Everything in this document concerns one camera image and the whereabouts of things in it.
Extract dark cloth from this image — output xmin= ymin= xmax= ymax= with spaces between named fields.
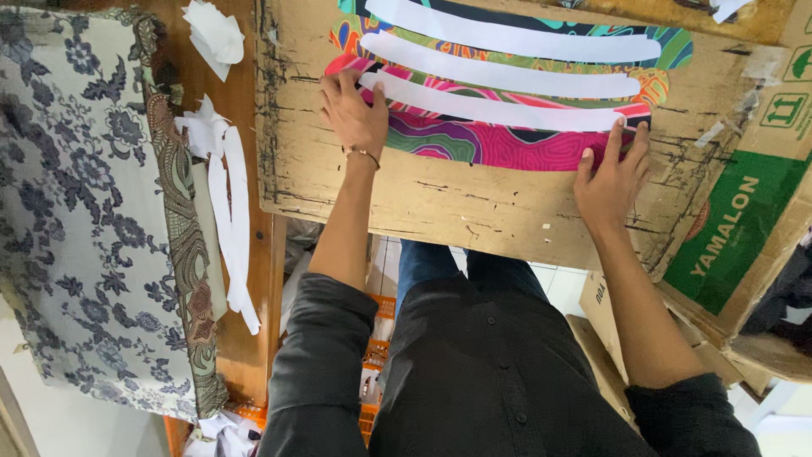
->
xmin=739 ymin=244 xmax=812 ymax=358

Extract plain brown cardboard box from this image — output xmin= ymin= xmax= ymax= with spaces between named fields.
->
xmin=566 ymin=271 xmax=771 ymax=434

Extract person's black shirt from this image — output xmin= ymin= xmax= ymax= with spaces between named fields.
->
xmin=257 ymin=270 xmax=762 ymax=457

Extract brown cardboard piece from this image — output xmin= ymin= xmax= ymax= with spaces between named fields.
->
xmin=558 ymin=0 xmax=798 ymax=47

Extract worn cardboard work sheet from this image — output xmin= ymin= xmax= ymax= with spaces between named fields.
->
xmin=254 ymin=0 xmax=787 ymax=281

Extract heap of white paper scraps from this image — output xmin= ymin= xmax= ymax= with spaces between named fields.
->
xmin=183 ymin=411 xmax=262 ymax=457

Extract teal black patterned fabric piece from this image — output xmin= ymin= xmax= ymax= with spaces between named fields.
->
xmin=336 ymin=0 xmax=694 ymax=71

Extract white paper strip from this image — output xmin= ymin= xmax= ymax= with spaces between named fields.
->
xmin=360 ymin=30 xmax=642 ymax=99
xmin=365 ymin=0 xmax=662 ymax=64
xmin=358 ymin=70 xmax=629 ymax=133

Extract person's left hand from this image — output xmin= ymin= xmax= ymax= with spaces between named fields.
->
xmin=319 ymin=69 xmax=390 ymax=161

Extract person's blue jeans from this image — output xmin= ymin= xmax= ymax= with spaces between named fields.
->
xmin=395 ymin=239 xmax=550 ymax=318

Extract orange green patterned fabric piece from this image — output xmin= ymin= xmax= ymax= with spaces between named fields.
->
xmin=330 ymin=14 xmax=670 ymax=107

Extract orange plastic crate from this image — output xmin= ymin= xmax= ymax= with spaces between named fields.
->
xmin=225 ymin=293 xmax=398 ymax=446

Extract thin bead bracelet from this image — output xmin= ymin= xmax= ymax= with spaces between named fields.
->
xmin=342 ymin=146 xmax=381 ymax=170

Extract clear plastic bag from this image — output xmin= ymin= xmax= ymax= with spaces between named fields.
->
xmin=282 ymin=219 xmax=326 ymax=275

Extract long curved white paper offcut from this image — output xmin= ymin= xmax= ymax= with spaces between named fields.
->
xmin=222 ymin=126 xmax=261 ymax=336
xmin=207 ymin=154 xmax=237 ymax=299

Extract torn white paper scrap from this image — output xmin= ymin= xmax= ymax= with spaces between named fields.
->
xmin=174 ymin=95 xmax=230 ymax=161

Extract cardboard box with green label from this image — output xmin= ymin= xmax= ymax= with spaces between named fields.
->
xmin=656 ymin=0 xmax=812 ymax=383

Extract pink patterned fabric piece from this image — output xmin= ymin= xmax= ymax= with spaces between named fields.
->
xmin=325 ymin=54 xmax=652 ymax=172

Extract small white paper scrap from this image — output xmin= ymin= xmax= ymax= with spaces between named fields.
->
xmin=709 ymin=0 xmax=756 ymax=25

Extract crumpled white paper scrap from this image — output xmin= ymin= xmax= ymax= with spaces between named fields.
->
xmin=182 ymin=0 xmax=246 ymax=83

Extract grey floral batik cloth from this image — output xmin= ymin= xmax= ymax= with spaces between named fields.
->
xmin=0 ymin=5 xmax=229 ymax=423

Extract person's right hand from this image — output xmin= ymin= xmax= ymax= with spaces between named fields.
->
xmin=573 ymin=117 xmax=653 ymax=237

